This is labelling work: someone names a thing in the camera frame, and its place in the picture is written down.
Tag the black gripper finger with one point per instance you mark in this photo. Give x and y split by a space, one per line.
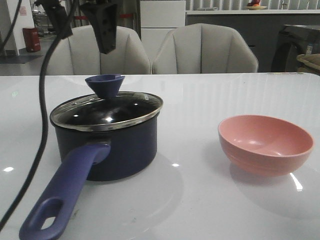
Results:
57 15
102 15

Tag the glass pot lid blue knob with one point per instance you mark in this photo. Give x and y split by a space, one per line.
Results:
108 108

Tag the pink bowl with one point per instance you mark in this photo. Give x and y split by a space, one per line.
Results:
264 145

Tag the red bin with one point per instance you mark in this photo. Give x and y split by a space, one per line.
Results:
31 39

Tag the left grey upholstered chair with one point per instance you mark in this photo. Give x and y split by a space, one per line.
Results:
79 55

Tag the grey upholstered chair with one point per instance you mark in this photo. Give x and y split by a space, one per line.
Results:
79 55
204 49

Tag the right grey upholstered chair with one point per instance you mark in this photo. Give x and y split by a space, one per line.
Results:
204 49

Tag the dark blue saucepan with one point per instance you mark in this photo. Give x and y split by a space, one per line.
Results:
93 156

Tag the fruit plate on counter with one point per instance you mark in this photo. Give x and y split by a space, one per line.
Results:
255 5

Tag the grey counter with white top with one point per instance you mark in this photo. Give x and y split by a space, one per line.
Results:
259 28

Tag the dark metal appliance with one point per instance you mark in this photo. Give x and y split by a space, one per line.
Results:
294 40

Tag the beige cushion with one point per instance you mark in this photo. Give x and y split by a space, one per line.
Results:
309 63

